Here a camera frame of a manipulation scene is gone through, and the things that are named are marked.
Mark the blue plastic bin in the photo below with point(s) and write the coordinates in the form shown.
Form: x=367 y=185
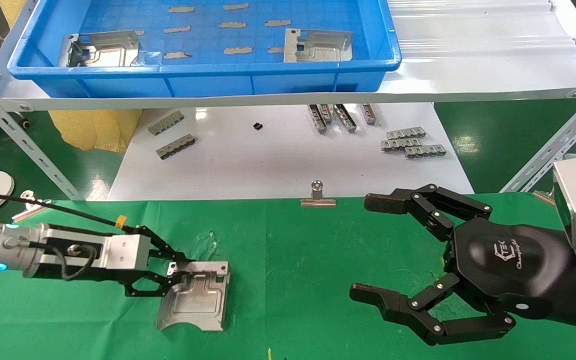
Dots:
x=208 y=82

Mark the small black clip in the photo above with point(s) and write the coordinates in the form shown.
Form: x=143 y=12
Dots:
x=258 y=126

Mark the white metal shelf rack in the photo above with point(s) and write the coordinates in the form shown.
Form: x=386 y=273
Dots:
x=468 y=75

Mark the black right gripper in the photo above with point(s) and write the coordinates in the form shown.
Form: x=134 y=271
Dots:
x=508 y=265

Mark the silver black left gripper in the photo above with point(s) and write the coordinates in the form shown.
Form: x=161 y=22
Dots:
x=123 y=252

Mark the grey metal rail part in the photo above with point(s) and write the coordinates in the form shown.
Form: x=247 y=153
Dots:
x=370 y=114
x=345 y=118
x=326 y=112
x=317 y=120

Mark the yellow woven sack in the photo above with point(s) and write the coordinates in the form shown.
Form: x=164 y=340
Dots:
x=93 y=130

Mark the grey toothed metal strip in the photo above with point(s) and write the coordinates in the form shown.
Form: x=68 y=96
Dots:
x=166 y=123
x=406 y=133
x=425 y=151
x=400 y=145
x=176 y=147

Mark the green table cloth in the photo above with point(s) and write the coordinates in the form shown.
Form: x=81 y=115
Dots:
x=288 y=280

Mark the small flat grey strip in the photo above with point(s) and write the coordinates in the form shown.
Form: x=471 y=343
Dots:
x=277 y=23
x=238 y=50
x=276 y=50

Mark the stamped sheet metal plate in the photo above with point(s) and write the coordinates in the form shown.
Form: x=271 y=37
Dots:
x=318 y=47
x=198 y=300
x=103 y=50

